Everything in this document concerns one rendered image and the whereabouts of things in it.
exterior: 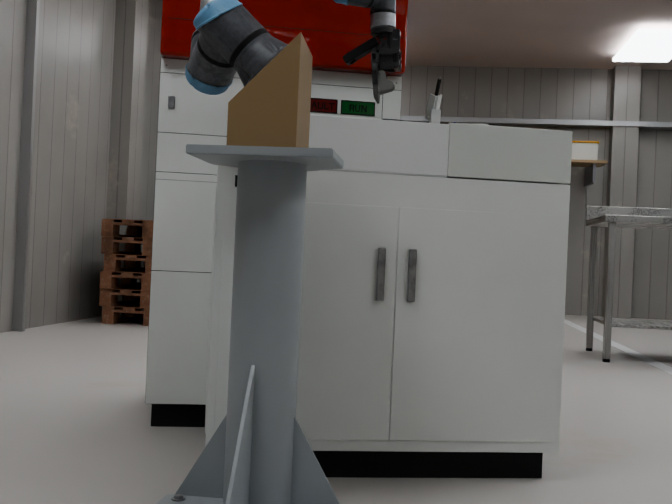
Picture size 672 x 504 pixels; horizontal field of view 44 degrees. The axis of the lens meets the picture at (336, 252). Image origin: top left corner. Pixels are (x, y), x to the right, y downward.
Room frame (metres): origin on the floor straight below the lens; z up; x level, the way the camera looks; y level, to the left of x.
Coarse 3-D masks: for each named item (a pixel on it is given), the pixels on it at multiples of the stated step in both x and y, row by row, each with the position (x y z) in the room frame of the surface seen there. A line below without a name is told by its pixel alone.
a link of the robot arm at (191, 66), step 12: (204, 0) 2.09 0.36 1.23; (192, 36) 2.04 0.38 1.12; (192, 48) 2.02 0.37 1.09; (192, 60) 1.99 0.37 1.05; (204, 60) 1.95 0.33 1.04; (192, 72) 2.01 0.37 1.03; (204, 72) 1.98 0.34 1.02; (216, 72) 1.97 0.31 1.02; (228, 72) 1.98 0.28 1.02; (192, 84) 2.03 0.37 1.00; (204, 84) 2.01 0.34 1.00; (216, 84) 2.01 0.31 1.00; (228, 84) 2.05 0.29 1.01
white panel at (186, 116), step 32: (160, 96) 2.71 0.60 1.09; (192, 96) 2.72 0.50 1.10; (224, 96) 2.74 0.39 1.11; (320, 96) 2.79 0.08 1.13; (352, 96) 2.80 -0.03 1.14; (384, 96) 2.82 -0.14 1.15; (160, 128) 2.71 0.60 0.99; (192, 128) 2.72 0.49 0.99; (224, 128) 2.74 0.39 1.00; (160, 160) 2.71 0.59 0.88; (192, 160) 2.72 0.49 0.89
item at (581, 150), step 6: (576, 144) 9.56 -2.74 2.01; (582, 144) 9.55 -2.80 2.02; (588, 144) 9.54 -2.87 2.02; (594, 144) 9.53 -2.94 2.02; (576, 150) 9.56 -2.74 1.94; (582, 150) 9.55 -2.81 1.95; (588, 150) 9.54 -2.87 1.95; (594, 150) 9.53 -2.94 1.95; (576, 156) 9.56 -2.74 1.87; (582, 156) 9.55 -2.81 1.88; (588, 156) 9.54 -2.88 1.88; (594, 156) 9.53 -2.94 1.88
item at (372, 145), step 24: (312, 120) 2.15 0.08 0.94; (336, 120) 2.16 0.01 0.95; (360, 120) 2.17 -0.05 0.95; (384, 120) 2.18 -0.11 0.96; (312, 144) 2.15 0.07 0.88; (336, 144) 2.16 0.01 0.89; (360, 144) 2.17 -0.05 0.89; (384, 144) 2.18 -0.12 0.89; (408, 144) 2.19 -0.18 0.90; (432, 144) 2.20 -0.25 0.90; (360, 168) 2.17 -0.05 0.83; (384, 168) 2.18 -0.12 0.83; (408, 168) 2.19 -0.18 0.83; (432, 168) 2.20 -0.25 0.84
